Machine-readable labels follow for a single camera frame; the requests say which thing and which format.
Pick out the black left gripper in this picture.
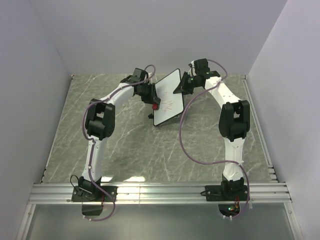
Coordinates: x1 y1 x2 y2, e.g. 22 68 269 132
138 83 161 106

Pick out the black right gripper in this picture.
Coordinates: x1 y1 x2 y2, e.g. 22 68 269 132
172 72 200 96

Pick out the red and black whiteboard eraser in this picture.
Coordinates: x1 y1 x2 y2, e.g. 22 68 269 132
152 103 160 111

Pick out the small black-framed whiteboard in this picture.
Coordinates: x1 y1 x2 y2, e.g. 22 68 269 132
153 68 185 126

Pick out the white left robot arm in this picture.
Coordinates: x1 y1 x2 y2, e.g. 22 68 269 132
81 82 161 183

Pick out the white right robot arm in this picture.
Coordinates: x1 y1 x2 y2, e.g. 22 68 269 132
173 71 250 200

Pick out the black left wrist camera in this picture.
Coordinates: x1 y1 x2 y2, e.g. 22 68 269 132
130 68 149 83

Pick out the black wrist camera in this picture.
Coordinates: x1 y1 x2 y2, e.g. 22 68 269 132
130 68 149 83
192 58 210 75

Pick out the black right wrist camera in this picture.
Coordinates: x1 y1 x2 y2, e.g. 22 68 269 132
192 58 210 75

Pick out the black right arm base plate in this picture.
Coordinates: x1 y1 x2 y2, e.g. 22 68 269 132
200 185 248 202

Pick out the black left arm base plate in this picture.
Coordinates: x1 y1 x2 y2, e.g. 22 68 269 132
71 185 118 203

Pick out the aluminium side rail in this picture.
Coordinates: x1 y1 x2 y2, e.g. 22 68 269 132
241 75 279 183

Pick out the aluminium extrusion rail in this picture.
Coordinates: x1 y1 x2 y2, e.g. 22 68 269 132
27 182 292 205

